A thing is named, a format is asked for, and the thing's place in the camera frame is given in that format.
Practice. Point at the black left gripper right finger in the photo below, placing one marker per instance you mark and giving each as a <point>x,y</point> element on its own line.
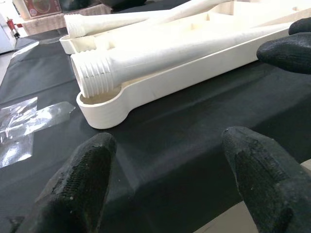
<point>267,184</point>

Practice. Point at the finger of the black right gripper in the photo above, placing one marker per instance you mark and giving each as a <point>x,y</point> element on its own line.
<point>286,53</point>
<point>301,25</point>

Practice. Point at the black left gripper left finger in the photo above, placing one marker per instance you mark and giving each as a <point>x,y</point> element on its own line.
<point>73,189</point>

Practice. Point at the white plastic table leg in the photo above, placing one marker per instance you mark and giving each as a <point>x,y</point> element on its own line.
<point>201,7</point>
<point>102,23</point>
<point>170,51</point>

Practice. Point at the crumpled clear tape patch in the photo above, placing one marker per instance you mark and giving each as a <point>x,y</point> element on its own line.
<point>22,116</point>

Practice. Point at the white plastic table top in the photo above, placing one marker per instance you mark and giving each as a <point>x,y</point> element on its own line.
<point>194,70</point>

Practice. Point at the black table cloth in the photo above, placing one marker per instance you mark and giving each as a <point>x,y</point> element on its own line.
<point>170,140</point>

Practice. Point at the beige cloth covered table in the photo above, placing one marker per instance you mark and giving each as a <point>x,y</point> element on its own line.
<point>43,24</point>

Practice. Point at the red printed box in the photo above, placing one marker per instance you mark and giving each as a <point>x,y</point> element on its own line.
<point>43,7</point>

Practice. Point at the black bag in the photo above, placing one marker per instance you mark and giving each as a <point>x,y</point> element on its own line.
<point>80,2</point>

